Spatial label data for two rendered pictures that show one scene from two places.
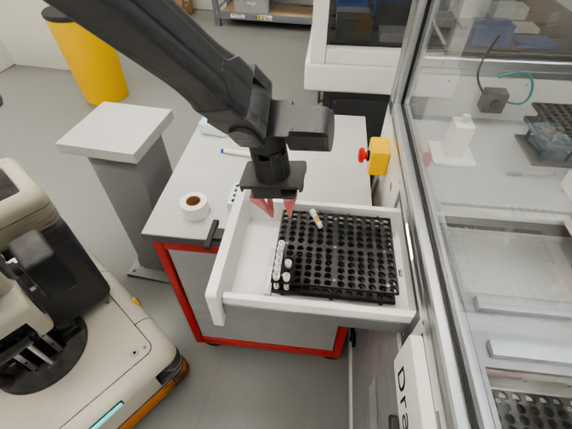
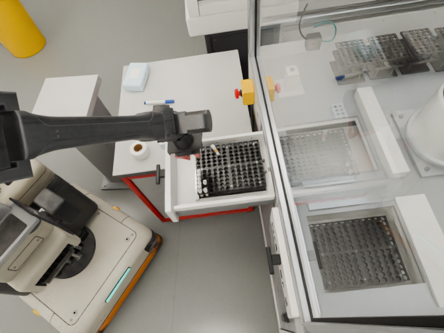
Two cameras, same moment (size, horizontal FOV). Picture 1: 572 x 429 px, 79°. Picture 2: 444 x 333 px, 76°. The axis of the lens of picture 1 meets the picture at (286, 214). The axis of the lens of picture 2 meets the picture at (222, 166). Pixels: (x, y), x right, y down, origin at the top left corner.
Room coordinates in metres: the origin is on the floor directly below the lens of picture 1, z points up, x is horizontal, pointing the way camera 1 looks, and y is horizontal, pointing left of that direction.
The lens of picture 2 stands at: (-0.04, -0.06, 1.73)
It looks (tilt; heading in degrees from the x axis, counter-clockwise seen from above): 61 degrees down; 358
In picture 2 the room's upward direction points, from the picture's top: 12 degrees counter-clockwise
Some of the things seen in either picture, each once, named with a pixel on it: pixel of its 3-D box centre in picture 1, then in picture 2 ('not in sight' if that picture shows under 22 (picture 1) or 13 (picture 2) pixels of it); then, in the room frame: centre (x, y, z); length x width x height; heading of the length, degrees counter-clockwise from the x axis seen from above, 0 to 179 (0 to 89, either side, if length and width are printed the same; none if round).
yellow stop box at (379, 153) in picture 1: (376, 156); (246, 92); (0.72, -0.23, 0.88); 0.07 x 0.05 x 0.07; 173
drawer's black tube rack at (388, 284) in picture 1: (333, 257); (229, 170); (0.41, -0.09, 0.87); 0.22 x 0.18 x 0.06; 83
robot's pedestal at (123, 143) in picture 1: (148, 203); (101, 141); (1.05, 0.59, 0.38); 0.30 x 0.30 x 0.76; 78
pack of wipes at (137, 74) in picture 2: (220, 118); (136, 76); (1.06, 0.22, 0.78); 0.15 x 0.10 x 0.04; 161
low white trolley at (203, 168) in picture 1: (275, 243); (196, 149); (0.84, 0.04, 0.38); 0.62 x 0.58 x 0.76; 173
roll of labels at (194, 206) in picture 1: (194, 206); (139, 150); (0.64, 0.24, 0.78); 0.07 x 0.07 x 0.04
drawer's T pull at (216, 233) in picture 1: (218, 234); (161, 174); (0.43, 0.13, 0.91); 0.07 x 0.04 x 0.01; 173
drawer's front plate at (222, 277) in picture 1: (233, 246); (172, 176); (0.43, 0.11, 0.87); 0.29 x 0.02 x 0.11; 173
